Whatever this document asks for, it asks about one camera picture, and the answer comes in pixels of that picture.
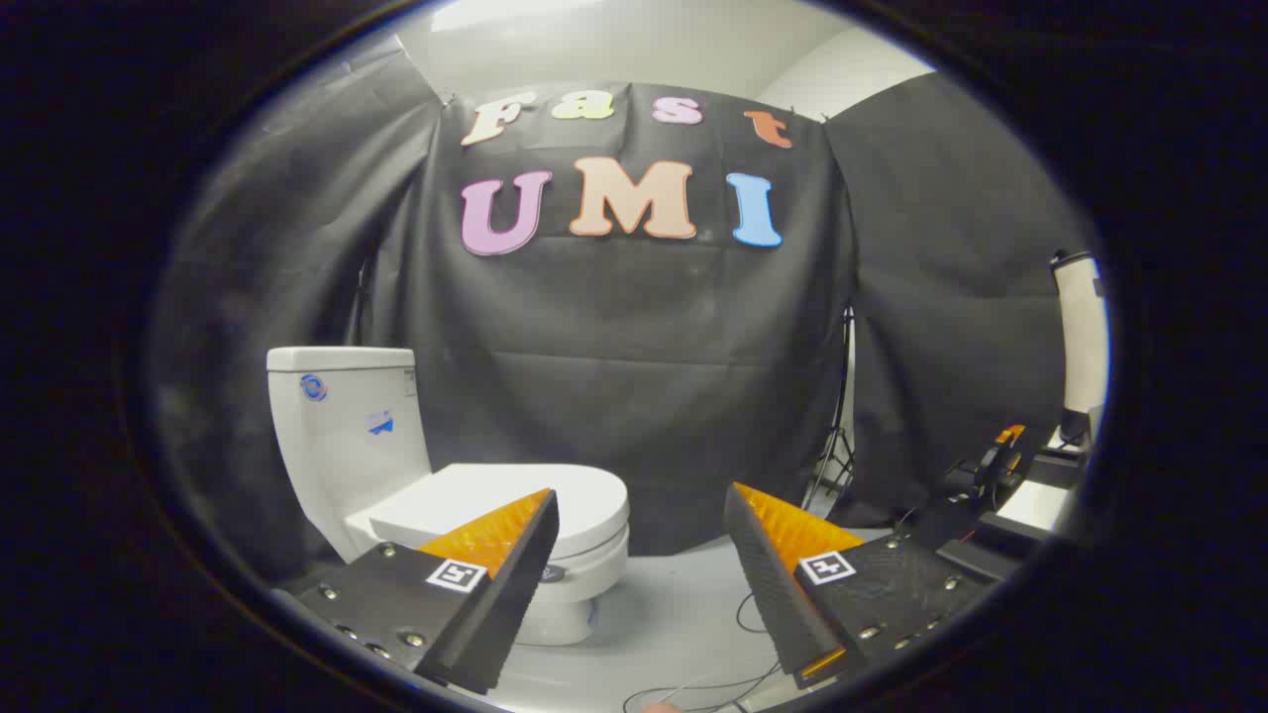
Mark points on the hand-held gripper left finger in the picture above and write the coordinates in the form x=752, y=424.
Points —
x=495, y=614

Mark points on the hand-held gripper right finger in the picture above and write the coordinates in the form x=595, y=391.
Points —
x=778, y=604

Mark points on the white toilet lid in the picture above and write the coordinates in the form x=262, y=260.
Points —
x=495, y=490

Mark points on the white toilet seat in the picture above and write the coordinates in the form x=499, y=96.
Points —
x=599, y=555

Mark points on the white ceramic toilet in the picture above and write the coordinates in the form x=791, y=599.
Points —
x=342, y=446

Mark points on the orange black gripper tool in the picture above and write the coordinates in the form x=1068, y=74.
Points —
x=1003, y=456

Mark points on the black backdrop cloth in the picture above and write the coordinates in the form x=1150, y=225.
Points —
x=644, y=347

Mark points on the white cylinder roll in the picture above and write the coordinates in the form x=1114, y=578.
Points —
x=1080, y=337

